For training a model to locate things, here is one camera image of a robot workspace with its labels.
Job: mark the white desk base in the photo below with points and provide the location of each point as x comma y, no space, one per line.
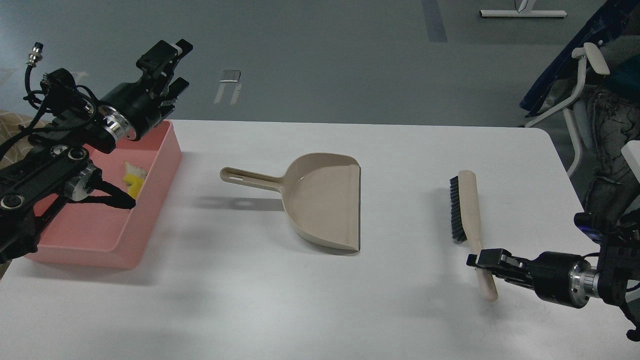
522,10

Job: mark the beige checkered cloth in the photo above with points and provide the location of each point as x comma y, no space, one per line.
11,124

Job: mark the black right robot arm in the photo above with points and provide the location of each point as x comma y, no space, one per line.
617,261

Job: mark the beige hand brush black bristles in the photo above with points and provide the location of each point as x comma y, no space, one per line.
466,226

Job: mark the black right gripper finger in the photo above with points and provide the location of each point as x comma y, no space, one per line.
522,279
497,260

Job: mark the white office chair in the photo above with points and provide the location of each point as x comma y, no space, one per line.
561,87

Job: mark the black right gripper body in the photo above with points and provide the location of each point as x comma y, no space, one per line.
564,279

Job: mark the beige plastic dustpan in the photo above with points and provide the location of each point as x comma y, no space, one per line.
321,195

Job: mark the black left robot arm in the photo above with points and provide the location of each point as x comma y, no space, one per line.
69,120

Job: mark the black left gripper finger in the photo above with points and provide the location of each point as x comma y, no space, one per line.
160,61
167,102

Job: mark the pink plastic bin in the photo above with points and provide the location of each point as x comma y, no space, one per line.
94,234

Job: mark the slice of bread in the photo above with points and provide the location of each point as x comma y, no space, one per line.
135,171

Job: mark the seated person in teal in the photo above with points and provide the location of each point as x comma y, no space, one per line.
614,112

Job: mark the yellow green sponge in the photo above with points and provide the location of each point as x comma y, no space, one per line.
133,184

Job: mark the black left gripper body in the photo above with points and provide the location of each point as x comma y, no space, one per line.
140,104

